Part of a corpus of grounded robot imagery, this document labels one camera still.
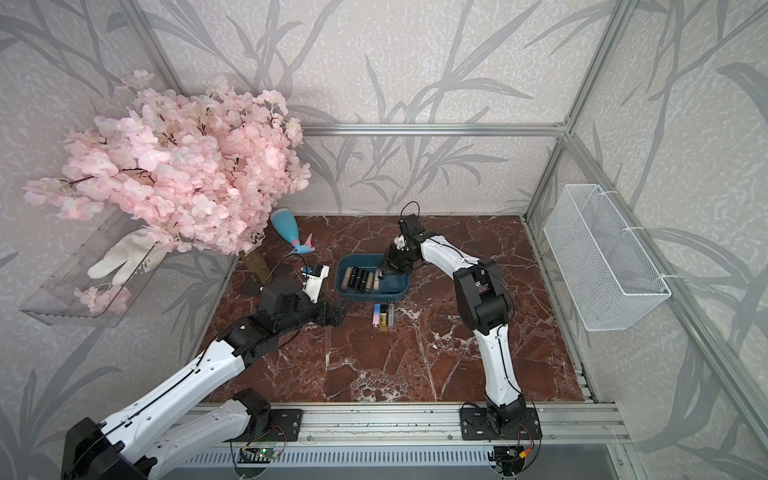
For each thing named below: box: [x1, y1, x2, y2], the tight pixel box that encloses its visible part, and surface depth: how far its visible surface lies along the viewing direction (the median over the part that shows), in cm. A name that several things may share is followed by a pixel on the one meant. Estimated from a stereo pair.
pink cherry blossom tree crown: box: [23, 70, 312, 254], surface depth 59 cm
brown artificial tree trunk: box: [239, 247, 271, 286], surface depth 93 cm
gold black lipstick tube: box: [379, 303, 388, 332], surface depth 93 cm
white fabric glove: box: [87, 227, 166, 286], surface depth 67 cm
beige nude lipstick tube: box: [341, 266, 353, 291], surface depth 102 cm
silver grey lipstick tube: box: [388, 301, 395, 327], surface depth 93 cm
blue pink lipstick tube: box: [373, 304, 381, 329], surface depth 93 cm
